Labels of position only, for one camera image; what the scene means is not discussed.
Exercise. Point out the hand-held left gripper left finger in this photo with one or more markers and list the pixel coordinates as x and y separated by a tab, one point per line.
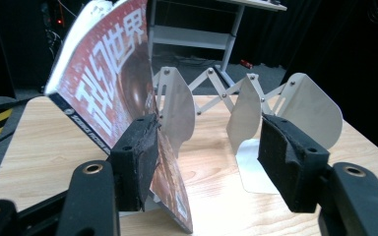
134	164

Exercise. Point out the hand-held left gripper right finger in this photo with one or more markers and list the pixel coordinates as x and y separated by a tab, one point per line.
292	164

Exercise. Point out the white expandable book rack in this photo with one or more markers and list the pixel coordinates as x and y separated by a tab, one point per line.
311	108

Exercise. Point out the red cover magazine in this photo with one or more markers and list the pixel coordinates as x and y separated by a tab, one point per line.
105	72

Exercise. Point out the small red item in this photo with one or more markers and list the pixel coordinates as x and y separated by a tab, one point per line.
246	64

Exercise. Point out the white metal stand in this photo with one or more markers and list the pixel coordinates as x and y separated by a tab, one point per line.
190	36

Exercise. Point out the dark equipment with red light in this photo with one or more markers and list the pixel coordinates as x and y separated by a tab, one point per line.
54	19

